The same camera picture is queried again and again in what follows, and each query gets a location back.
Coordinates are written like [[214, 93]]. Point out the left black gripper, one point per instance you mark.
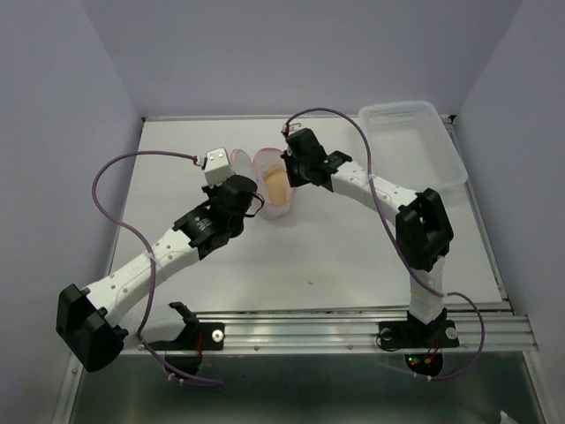
[[211, 193]]

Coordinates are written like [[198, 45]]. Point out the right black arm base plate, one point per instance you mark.
[[413, 335]]

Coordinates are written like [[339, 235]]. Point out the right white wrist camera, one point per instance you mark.
[[290, 127]]

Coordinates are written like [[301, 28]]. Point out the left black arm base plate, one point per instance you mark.
[[182, 330]]

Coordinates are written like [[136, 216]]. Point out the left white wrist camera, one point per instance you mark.
[[216, 166]]

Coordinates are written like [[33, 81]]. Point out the beige bra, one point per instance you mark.
[[277, 184]]

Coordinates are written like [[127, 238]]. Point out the white plastic basket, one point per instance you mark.
[[411, 146]]

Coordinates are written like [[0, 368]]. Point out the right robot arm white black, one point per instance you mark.
[[422, 229]]

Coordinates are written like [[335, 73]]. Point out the aluminium frame rail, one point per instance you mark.
[[357, 331]]

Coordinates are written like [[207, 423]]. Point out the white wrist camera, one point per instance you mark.
[[290, 127], [216, 166]]

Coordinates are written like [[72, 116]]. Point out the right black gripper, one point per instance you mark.
[[293, 180]]

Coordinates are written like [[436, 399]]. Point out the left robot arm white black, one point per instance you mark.
[[88, 319]]

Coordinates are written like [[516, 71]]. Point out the white mesh laundry bag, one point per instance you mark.
[[254, 168]]

